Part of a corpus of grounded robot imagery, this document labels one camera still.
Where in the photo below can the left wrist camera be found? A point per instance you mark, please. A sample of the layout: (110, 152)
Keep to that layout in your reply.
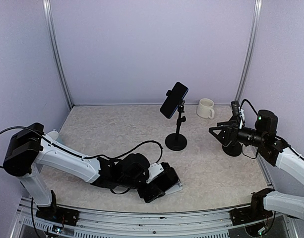
(154, 170)

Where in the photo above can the light blue mug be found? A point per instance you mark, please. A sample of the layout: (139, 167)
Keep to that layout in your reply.
(54, 135)

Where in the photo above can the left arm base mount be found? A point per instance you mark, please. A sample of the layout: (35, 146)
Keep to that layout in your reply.
(54, 213)

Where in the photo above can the black tall phone stand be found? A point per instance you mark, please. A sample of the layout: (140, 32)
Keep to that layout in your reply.
(177, 141)

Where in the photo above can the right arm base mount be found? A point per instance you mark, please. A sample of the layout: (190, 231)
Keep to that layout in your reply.
(254, 212)

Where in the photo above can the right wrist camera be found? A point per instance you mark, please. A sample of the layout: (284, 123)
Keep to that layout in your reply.
(236, 109)

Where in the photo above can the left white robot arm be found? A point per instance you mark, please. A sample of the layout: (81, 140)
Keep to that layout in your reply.
(31, 147)

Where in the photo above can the blue phone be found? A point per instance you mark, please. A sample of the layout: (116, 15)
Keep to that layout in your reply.
(173, 100)

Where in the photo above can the front aluminium rail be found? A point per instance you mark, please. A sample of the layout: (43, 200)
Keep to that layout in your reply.
(107, 224)

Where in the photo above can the aluminium frame post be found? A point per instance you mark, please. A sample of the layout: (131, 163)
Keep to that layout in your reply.
(250, 48)
(56, 53)

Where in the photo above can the left aluminium frame post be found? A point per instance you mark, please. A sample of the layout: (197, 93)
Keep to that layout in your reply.
(56, 53)

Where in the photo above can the cream ceramic mug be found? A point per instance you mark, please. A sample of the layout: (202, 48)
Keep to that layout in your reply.
(205, 108)

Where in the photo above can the right aluminium frame post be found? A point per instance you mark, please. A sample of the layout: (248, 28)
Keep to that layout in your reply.
(250, 48)

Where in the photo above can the black phone red case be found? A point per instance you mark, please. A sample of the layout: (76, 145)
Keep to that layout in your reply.
(168, 180)

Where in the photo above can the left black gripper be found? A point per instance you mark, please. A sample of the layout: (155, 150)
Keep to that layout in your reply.
(144, 193)

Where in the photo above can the silver folding phone stand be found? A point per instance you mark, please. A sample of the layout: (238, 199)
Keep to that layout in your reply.
(175, 188)

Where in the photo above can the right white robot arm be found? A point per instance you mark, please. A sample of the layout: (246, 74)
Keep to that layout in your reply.
(276, 151)

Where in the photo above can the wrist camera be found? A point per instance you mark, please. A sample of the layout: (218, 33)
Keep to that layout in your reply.
(236, 109)
(154, 170)

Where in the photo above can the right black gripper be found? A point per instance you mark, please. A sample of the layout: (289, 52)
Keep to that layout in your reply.
(233, 129)

